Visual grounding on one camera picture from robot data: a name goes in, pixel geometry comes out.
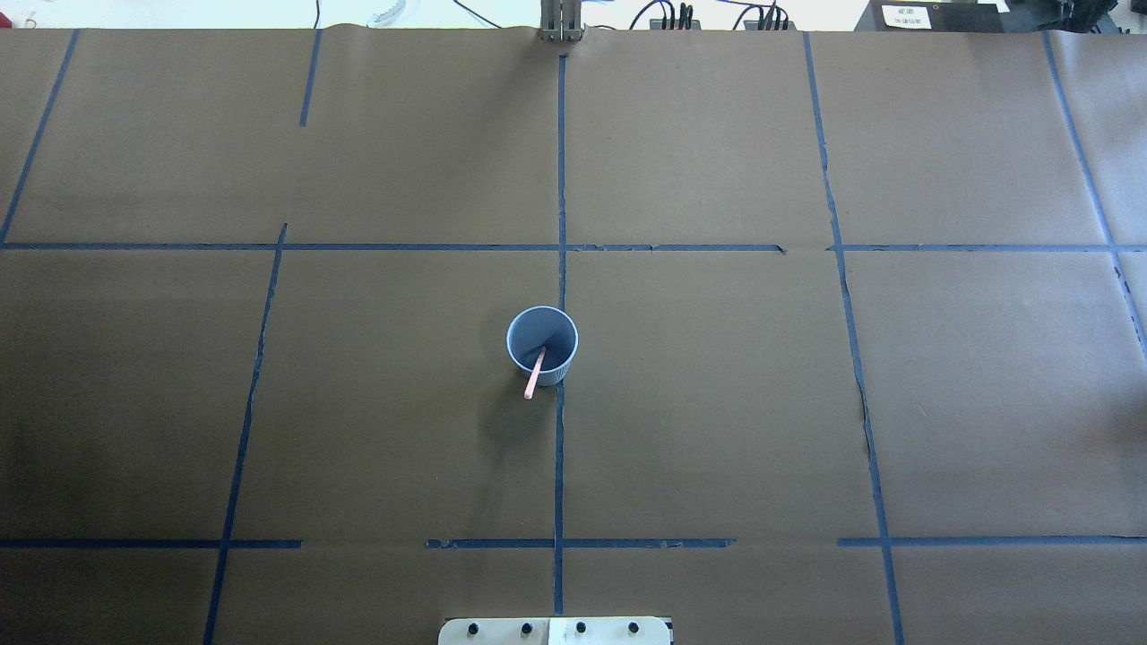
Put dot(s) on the black box with label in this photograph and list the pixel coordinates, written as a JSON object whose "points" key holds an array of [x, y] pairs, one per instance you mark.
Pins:
{"points": [[934, 16]]}

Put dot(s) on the black power strip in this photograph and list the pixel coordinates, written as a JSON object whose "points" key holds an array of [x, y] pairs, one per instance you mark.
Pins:
{"points": [[764, 17], [668, 16]]}

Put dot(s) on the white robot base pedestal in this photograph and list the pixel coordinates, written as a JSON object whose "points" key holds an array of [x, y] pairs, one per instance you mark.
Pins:
{"points": [[638, 629]]}

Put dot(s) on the aluminium frame post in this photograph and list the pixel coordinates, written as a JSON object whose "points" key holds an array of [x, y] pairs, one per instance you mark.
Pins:
{"points": [[560, 21]]}

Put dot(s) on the black power strip left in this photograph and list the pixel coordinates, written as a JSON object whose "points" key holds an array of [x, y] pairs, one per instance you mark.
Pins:
{"points": [[668, 16]]}

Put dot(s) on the black power strip right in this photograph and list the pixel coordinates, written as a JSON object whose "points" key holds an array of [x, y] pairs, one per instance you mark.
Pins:
{"points": [[764, 17]]}

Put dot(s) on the light blue ribbed cup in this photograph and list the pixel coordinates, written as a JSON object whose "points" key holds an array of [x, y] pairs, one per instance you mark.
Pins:
{"points": [[547, 331]]}

